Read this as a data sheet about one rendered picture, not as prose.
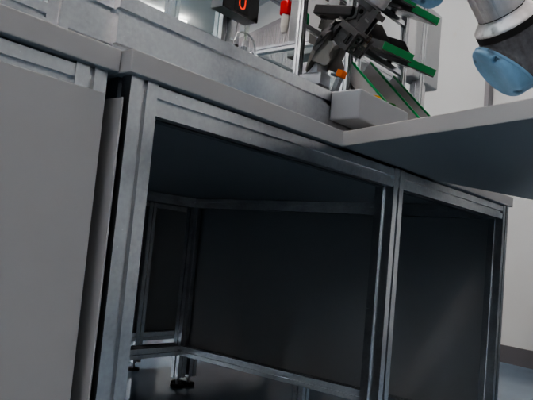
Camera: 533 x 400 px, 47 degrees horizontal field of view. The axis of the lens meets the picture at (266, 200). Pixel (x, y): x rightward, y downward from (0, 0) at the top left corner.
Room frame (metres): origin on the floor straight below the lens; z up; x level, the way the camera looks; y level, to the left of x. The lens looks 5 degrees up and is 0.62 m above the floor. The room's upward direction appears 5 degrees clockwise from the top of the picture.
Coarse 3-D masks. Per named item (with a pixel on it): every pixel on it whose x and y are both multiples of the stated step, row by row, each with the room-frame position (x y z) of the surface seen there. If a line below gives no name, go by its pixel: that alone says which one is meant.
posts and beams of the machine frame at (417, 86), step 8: (272, 0) 2.97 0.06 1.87; (280, 0) 2.97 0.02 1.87; (424, 8) 3.09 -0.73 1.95; (424, 24) 3.09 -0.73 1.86; (424, 32) 3.10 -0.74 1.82; (424, 40) 3.11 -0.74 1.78; (424, 48) 3.11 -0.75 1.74; (424, 56) 3.11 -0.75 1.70; (424, 64) 3.12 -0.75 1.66; (416, 80) 3.11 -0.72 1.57; (416, 88) 3.10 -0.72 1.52; (416, 96) 3.09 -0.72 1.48
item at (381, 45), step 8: (320, 24) 1.79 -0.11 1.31; (328, 24) 1.76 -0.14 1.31; (376, 24) 1.79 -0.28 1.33; (376, 32) 1.79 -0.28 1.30; (384, 32) 1.77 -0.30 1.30; (376, 40) 1.62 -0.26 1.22; (384, 40) 1.76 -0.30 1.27; (376, 48) 1.65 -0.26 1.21; (384, 48) 1.61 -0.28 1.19; (392, 48) 1.62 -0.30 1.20; (400, 48) 1.64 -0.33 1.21; (400, 56) 1.65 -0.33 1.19; (408, 56) 1.67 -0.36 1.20
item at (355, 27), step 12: (360, 0) 1.38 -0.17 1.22; (360, 12) 1.41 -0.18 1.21; (372, 12) 1.38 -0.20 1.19; (336, 24) 1.42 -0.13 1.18; (348, 24) 1.40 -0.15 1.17; (360, 24) 1.40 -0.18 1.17; (372, 24) 1.39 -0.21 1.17; (336, 36) 1.43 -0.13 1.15; (348, 36) 1.41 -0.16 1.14; (360, 36) 1.40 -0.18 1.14; (348, 48) 1.41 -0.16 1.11; (360, 48) 1.43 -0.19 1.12
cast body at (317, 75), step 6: (318, 66) 1.47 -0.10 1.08; (324, 66) 1.49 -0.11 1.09; (306, 72) 1.48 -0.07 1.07; (312, 72) 1.47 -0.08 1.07; (318, 72) 1.46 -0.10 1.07; (324, 72) 1.49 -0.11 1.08; (306, 78) 1.48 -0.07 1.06; (312, 78) 1.47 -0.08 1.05; (318, 78) 1.46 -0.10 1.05; (324, 78) 1.47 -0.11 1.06; (330, 78) 1.49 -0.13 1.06; (318, 84) 1.47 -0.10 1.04; (324, 84) 1.47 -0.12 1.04
